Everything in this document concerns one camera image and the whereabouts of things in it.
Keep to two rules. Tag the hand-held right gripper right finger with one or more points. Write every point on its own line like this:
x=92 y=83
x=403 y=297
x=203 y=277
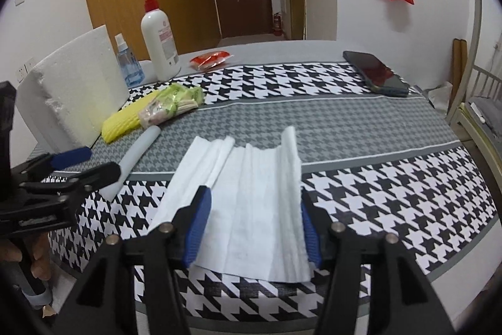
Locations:
x=311 y=237

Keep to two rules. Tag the wooden planks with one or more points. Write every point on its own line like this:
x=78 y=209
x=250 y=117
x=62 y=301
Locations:
x=459 y=72

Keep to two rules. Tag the green snack packet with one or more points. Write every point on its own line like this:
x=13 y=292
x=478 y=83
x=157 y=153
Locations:
x=172 y=101

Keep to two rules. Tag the white plastic bag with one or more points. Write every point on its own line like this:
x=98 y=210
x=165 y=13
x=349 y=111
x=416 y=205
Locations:
x=441 y=97

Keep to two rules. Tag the white tissue cloth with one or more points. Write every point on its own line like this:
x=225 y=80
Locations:
x=251 y=209

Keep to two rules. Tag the houndstooth tablecloth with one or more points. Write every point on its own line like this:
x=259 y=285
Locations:
x=392 y=193

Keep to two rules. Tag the white pump bottle red cap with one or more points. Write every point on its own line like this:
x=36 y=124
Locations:
x=159 y=40

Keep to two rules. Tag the blue spray bottle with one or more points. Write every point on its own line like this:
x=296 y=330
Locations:
x=128 y=66

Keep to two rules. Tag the metal bunk bed frame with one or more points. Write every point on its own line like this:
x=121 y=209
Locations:
x=476 y=56

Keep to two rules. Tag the person's left hand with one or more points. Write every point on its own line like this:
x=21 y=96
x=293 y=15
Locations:
x=42 y=256

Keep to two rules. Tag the wall power socket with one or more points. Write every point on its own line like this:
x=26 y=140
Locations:
x=24 y=70

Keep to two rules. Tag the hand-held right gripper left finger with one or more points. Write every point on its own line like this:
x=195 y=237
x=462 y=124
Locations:
x=198 y=229

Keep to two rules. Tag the red snack packet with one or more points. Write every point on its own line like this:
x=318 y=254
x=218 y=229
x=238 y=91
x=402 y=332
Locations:
x=210 y=59

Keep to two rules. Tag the pale sheet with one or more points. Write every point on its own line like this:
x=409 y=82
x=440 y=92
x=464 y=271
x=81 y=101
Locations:
x=137 y=154

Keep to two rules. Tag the white foam box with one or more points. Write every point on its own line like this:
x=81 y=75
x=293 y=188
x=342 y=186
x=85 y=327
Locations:
x=78 y=84

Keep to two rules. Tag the red fire extinguisher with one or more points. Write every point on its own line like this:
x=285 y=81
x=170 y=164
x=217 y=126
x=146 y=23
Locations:
x=277 y=25

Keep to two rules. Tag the black smartphone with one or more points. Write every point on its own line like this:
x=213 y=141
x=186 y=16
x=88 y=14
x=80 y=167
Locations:
x=376 y=74

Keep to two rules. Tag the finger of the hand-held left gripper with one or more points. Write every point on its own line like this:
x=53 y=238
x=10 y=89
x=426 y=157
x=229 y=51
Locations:
x=98 y=174
x=72 y=155

